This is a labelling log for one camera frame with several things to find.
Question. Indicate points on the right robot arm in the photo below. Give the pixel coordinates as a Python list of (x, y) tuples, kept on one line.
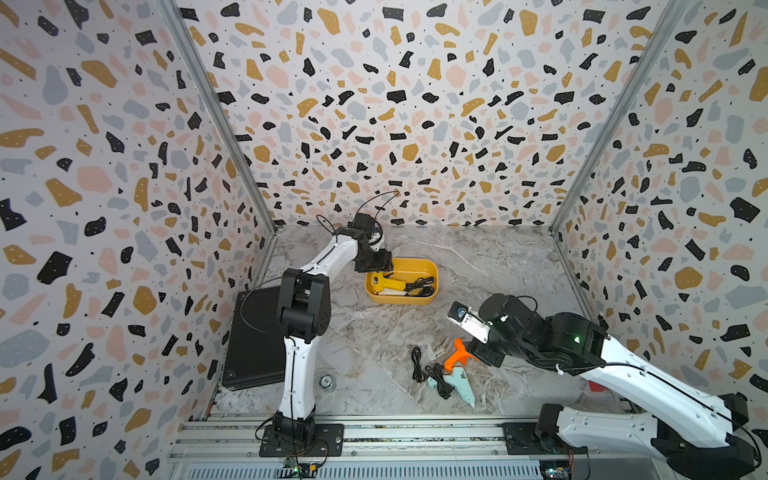
[(697, 435)]

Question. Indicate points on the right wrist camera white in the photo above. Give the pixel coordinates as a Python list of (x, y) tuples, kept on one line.
[(469, 321)]

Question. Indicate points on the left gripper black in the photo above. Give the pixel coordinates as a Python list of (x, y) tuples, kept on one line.
[(384, 264)]

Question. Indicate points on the orange hot glue gun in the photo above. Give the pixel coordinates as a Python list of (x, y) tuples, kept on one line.
[(420, 370)]

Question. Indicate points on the mint green hot glue gun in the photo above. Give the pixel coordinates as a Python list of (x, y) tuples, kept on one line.
[(456, 381)]

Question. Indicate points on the red small object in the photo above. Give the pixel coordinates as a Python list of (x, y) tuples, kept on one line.
[(595, 387)]

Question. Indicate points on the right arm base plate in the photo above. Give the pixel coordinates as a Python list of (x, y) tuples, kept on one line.
[(524, 438)]

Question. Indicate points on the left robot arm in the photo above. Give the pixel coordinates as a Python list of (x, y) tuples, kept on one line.
[(304, 314)]

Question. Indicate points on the yellow hot glue gun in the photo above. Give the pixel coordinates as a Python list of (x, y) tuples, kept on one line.
[(421, 287)]

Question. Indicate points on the white perforated cable tray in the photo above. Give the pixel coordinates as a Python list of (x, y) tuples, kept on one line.
[(514, 469)]

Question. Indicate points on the aluminium front rail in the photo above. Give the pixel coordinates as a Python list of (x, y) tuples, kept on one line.
[(400, 439)]

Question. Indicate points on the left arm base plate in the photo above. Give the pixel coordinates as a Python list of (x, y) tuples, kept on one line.
[(327, 441)]

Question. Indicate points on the small round metal disc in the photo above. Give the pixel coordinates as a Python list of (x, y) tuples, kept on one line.
[(327, 382)]

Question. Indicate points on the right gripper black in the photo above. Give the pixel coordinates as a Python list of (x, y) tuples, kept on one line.
[(477, 348)]

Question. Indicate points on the black flat box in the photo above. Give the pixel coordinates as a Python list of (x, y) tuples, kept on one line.
[(256, 354)]

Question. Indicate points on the white hot glue gun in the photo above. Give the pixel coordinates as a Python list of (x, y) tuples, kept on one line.
[(391, 292)]

